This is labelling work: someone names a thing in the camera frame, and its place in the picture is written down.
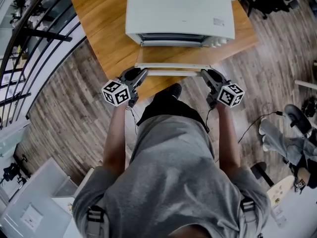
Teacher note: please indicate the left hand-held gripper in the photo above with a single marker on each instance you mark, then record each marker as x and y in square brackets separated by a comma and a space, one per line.
[115, 93]

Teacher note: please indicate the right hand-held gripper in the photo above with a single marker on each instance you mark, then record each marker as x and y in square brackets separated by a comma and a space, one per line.
[231, 95]

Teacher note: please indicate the white glass oven door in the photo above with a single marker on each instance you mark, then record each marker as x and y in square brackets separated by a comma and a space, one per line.
[173, 65]

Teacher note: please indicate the person's right forearm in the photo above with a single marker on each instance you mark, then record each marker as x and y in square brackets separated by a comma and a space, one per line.
[227, 137]

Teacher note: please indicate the person's left forearm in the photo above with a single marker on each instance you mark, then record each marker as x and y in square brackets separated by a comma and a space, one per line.
[116, 137]

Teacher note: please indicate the white toaster oven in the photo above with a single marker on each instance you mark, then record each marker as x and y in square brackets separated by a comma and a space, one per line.
[178, 6]

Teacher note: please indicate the person's right black shoe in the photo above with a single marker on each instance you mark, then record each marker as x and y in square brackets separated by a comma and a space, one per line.
[174, 90]

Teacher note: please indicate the person's black trousers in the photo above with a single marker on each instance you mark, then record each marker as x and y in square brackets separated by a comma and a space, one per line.
[173, 108]

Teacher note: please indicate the gray office chair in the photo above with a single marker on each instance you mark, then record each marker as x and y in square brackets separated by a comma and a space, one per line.
[297, 118]

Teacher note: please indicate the white framed desk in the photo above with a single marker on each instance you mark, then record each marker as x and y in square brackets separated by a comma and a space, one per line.
[305, 83]

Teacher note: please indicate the black metal railing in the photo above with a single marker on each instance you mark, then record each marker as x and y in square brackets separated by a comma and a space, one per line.
[48, 34]

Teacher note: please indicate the black bag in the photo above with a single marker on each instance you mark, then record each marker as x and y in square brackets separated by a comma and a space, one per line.
[308, 105]

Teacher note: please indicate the black stool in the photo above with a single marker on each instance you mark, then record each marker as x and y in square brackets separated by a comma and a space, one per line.
[258, 168]

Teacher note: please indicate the person's gray shirt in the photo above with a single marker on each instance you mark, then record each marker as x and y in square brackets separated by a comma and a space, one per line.
[173, 182]

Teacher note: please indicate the round beige table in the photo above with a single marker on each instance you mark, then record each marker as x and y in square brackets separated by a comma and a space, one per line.
[282, 190]

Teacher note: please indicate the frosted glass panel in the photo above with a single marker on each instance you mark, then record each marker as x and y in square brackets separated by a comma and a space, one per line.
[12, 140]

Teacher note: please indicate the white cabinet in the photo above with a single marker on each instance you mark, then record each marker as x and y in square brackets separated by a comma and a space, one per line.
[37, 199]

